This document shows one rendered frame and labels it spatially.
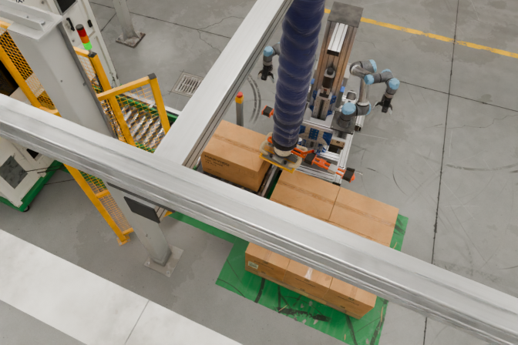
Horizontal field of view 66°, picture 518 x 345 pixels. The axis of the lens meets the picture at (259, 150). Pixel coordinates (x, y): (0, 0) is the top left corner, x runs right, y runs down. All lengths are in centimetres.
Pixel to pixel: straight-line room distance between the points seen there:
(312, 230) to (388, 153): 422
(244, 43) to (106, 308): 102
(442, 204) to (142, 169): 429
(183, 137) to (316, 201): 283
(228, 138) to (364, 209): 149
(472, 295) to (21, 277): 96
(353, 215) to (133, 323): 327
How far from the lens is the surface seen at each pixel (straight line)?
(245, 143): 378
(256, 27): 162
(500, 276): 498
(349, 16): 340
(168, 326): 90
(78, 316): 95
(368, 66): 360
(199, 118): 132
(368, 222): 401
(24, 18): 187
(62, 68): 199
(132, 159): 108
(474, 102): 613
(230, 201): 99
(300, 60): 255
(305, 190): 403
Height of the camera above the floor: 409
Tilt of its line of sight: 57 degrees down
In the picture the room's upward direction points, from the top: 3 degrees clockwise
